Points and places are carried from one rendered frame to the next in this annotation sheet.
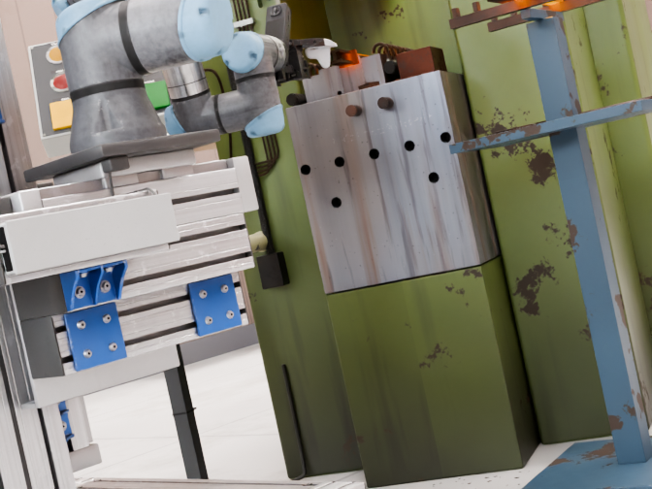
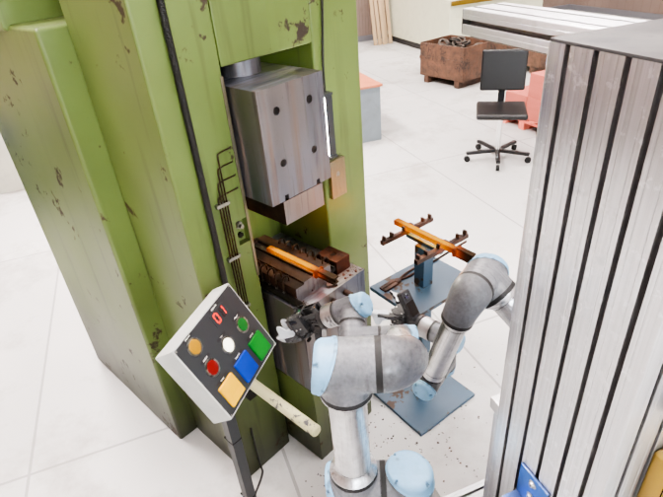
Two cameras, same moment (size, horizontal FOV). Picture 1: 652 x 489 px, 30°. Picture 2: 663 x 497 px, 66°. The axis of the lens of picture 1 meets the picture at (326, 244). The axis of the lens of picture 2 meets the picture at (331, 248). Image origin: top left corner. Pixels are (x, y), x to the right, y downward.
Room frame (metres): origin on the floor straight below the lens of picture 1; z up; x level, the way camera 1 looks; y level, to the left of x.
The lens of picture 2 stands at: (2.05, 1.38, 2.17)
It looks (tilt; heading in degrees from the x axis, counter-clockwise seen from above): 32 degrees down; 296
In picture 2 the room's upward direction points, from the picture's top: 5 degrees counter-clockwise
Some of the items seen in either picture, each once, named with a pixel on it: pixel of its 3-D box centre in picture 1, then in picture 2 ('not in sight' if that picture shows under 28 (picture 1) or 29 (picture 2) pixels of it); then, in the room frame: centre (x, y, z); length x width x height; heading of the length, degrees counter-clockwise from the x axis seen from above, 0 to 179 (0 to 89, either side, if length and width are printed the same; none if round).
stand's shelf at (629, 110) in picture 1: (566, 125); (423, 284); (2.51, -0.54, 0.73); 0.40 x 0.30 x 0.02; 60
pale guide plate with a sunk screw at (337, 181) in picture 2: not in sight; (336, 177); (2.88, -0.46, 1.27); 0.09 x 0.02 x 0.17; 70
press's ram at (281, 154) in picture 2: not in sight; (266, 125); (3.04, -0.23, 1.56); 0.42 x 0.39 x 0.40; 160
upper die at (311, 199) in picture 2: not in sight; (267, 189); (3.06, -0.19, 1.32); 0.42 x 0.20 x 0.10; 160
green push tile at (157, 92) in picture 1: (152, 97); (258, 345); (2.86, 0.32, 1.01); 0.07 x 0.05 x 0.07; 95
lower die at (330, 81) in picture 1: (369, 81); (279, 265); (3.06, -0.19, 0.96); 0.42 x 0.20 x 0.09; 160
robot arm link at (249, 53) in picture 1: (249, 54); (446, 337); (2.28, 0.06, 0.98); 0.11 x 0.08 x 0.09; 160
